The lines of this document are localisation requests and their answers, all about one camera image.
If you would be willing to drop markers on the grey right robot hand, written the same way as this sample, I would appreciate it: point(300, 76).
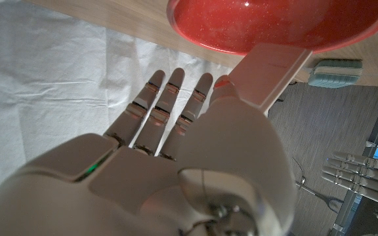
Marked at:
point(143, 183)

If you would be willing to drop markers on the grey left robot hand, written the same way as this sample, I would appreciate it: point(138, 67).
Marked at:
point(363, 173)

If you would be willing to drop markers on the red bowl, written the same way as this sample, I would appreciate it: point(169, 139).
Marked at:
point(274, 23)

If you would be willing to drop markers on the teal sponge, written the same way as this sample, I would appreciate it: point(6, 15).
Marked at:
point(335, 72)

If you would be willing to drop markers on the white curtain backdrop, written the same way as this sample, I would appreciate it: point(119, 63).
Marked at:
point(44, 82)

